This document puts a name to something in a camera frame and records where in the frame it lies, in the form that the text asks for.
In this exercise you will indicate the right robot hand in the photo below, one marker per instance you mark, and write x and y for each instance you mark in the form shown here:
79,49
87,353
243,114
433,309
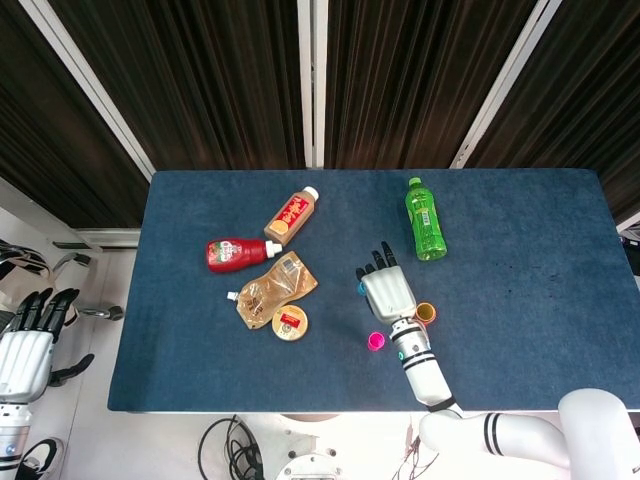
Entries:
390,292

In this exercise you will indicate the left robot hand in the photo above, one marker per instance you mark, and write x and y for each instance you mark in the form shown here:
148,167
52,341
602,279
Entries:
22,365

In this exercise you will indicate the light blue plastic cup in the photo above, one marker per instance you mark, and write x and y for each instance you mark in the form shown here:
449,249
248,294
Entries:
360,289

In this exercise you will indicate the pink plastic cup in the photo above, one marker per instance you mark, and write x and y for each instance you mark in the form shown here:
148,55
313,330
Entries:
376,341

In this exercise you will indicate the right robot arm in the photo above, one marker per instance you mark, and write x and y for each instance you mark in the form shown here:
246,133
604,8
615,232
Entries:
425,375

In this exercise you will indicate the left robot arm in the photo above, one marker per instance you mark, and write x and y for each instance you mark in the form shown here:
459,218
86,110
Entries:
12,440

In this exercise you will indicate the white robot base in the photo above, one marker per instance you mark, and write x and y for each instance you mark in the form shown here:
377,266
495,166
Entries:
305,450

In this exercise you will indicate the orange plastic cup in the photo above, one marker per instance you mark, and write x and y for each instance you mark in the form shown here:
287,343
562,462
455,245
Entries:
434,315

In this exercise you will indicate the green tea bottle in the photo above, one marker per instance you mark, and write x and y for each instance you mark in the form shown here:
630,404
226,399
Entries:
426,225

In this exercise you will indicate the chrome chair base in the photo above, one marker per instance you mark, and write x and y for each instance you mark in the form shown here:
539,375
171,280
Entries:
100,312

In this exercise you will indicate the black white shoe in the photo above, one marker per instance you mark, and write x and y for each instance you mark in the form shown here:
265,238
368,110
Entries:
42,457

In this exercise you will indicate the round yellow tin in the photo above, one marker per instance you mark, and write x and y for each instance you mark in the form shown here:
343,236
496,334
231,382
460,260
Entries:
290,324

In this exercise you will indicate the brown spout pouch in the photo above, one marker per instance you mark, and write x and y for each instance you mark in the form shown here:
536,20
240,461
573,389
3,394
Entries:
270,290

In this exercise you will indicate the blue table cloth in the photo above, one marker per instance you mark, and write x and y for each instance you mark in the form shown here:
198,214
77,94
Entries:
500,350

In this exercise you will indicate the brown drink bottle red label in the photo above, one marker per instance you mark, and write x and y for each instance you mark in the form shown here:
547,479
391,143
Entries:
291,215

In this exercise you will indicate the red ketchup bottle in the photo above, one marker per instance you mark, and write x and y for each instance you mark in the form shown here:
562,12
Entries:
232,255

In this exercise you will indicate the dark brown curtain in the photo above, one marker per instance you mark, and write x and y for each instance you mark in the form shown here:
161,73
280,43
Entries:
590,100
415,75
200,75
50,150

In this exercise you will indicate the white frame post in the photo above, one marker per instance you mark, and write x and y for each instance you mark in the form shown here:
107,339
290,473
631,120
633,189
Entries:
506,75
310,75
84,75

